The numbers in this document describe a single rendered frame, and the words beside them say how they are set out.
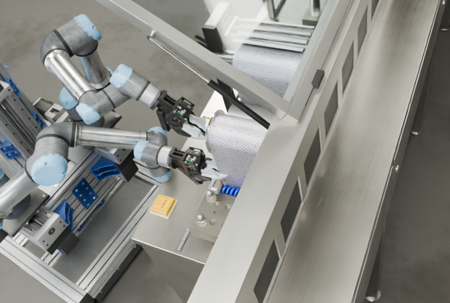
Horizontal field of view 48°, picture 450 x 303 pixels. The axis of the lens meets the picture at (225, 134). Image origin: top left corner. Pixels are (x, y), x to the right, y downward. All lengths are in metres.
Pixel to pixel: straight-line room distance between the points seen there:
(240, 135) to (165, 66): 2.36
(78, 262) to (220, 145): 1.46
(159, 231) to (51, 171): 0.44
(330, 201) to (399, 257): 1.56
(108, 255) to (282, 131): 1.82
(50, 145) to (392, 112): 1.15
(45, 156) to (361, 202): 1.09
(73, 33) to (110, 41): 2.32
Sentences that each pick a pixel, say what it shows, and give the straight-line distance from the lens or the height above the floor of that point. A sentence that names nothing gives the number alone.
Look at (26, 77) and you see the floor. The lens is 4.37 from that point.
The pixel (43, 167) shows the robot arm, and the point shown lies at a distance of 1.83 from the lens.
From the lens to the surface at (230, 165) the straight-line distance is 1.66.
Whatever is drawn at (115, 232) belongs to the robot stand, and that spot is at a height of 0.21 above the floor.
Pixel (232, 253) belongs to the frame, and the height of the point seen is 1.65.
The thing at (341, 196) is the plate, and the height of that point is 1.44.
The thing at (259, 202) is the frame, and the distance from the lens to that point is 1.00.
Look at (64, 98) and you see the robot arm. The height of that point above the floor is 1.04.
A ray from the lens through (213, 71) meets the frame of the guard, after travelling 1.07.
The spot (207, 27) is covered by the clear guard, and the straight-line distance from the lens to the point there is 1.13.
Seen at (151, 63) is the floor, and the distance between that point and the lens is 3.92.
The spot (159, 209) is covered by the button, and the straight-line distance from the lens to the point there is 1.93.
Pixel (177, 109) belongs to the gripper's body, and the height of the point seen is 1.35.
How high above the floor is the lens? 2.50
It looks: 50 degrees down
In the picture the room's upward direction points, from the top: 18 degrees counter-clockwise
